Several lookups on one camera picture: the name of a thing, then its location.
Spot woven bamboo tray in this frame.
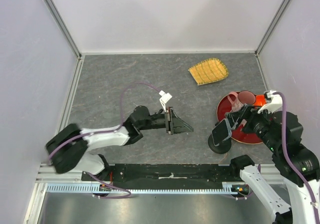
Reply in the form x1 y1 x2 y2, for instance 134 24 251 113
188 58 229 86

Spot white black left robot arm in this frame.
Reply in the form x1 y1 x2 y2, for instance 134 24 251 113
45 106 194 181

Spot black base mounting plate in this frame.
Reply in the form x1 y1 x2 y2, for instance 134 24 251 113
97 163 245 190

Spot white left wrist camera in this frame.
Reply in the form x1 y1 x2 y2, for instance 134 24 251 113
159 90 172 113

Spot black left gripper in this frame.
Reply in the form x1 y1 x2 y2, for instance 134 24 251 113
139 107 194 135

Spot slotted cable duct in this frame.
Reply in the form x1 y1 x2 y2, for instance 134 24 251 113
46 183 249 195

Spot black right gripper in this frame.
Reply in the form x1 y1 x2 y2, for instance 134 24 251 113
225 101 282 151

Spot orange plastic bowl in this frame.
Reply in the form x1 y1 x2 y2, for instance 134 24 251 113
253 95 267 107

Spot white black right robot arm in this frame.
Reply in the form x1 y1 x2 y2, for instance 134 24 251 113
212 105 320 224

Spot red round tray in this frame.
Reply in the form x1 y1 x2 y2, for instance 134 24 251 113
216 96 262 145

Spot black phone stand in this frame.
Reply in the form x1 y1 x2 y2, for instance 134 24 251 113
208 133 232 154

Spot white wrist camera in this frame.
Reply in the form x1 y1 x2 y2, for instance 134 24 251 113
159 90 172 113
257 90 283 114

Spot black phone clear case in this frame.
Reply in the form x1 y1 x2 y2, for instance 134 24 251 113
211 118 232 146

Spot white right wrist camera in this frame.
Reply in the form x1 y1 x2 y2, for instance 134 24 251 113
257 90 283 114

